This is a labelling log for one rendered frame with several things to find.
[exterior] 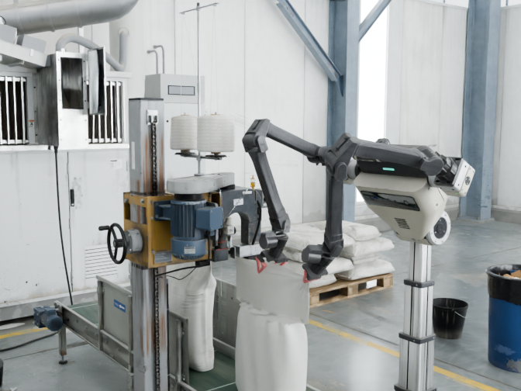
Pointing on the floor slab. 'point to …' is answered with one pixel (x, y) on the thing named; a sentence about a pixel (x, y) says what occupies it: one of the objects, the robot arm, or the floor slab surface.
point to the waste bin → (504, 317)
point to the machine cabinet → (46, 294)
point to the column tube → (143, 361)
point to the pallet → (349, 288)
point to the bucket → (448, 317)
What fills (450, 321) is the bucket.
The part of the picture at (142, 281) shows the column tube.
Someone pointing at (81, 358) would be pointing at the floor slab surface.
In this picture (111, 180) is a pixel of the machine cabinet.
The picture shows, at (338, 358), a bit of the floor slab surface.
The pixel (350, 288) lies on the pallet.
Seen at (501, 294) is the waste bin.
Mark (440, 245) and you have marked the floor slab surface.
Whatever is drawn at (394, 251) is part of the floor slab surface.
